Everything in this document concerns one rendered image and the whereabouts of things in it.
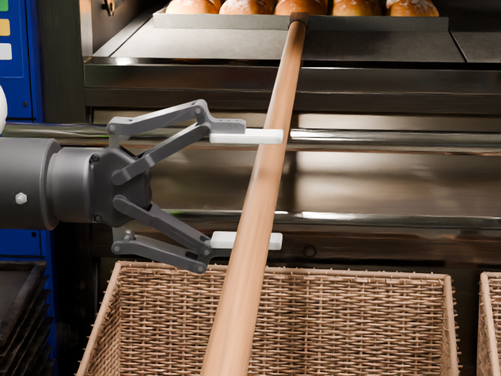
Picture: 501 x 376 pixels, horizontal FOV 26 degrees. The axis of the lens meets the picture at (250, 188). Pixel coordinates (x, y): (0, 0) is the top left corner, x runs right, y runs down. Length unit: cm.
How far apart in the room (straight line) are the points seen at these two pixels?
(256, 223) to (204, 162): 83
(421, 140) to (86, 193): 47
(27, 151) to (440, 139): 53
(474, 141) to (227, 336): 69
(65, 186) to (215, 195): 72
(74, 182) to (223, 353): 39
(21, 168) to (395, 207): 83
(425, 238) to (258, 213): 85
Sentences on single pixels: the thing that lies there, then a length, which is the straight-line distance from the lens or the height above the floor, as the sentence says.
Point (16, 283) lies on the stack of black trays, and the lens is 170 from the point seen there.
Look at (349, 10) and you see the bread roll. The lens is 206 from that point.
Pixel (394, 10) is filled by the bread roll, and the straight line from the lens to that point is 207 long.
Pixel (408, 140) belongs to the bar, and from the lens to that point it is 135.
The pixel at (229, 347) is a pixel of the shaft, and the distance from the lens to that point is 72.
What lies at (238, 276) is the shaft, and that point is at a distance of 83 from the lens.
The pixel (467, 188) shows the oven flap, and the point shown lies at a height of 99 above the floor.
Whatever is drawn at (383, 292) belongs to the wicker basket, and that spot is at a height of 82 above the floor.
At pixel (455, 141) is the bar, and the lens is 136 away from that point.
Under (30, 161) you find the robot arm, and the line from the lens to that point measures 107.
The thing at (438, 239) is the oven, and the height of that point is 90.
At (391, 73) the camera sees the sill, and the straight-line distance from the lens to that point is 171.
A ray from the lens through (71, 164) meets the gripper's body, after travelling 107.
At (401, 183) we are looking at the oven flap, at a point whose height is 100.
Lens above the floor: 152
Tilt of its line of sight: 18 degrees down
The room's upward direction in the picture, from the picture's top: straight up
